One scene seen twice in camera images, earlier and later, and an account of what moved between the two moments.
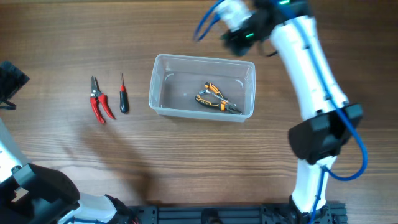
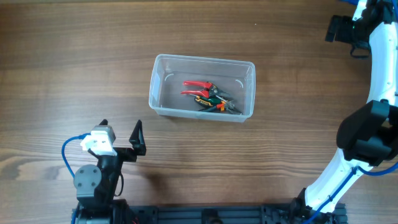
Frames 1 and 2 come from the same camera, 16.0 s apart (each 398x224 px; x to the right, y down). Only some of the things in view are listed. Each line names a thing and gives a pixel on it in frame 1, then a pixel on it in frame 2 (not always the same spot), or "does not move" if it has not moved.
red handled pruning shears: [96, 94] to [208, 89]
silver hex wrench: [208, 92] does not move
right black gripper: [242, 46] to [342, 35]
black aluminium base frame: [333, 213] does not move
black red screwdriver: [123, 98] to [219, 106]
